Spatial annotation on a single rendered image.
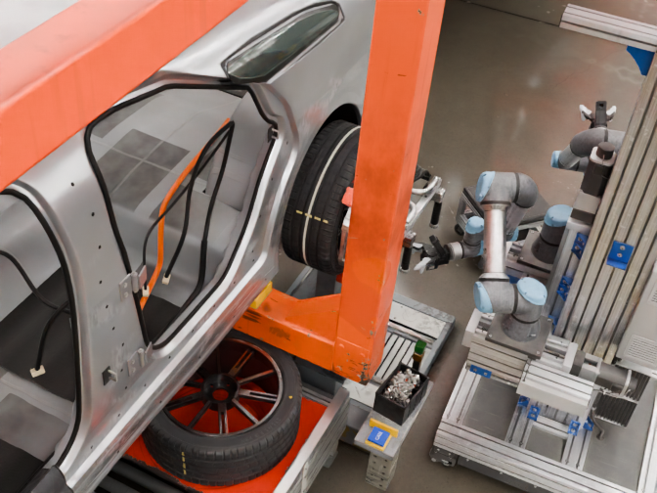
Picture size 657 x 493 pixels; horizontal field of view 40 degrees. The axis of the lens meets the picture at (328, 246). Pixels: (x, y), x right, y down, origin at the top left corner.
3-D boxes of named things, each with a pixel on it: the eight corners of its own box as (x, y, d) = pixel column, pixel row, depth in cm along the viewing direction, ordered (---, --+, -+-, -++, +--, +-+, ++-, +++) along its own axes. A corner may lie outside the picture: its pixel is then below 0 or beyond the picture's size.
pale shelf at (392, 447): (396, 371, 387) (397, 366, 385) (432, 386, 382) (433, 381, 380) (353, 443, 357) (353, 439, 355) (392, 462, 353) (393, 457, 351)
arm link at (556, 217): (540, 223, 389) (547, 199, 379) (571, 228, 388) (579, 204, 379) (540, 242, 380) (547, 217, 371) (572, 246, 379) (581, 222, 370)
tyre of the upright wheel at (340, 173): (333, 222, 449) (358, 100, 414) (376, 239, 442) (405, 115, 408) (270, 282, 396) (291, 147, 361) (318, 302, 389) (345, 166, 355)
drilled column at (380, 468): (373, 464, 401) (384, 406, 372) (394, 473, 398) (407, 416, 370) (364, 481, 394) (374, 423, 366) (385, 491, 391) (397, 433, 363)
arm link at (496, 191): (517, 314, 338) (520, 169, 342) (478, 313, 337) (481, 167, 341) (508, 314, 350) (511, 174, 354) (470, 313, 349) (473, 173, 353)
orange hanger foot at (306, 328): (241, 299, 397) (242, 242, 374) (348, 345, 382) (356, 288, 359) (221, 324, 385) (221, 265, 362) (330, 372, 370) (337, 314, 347)
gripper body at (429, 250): (424, 271, 384) (451, 266, 388) (427, 256, 378) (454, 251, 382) (417, 259, 390) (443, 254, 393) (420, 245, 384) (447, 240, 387)
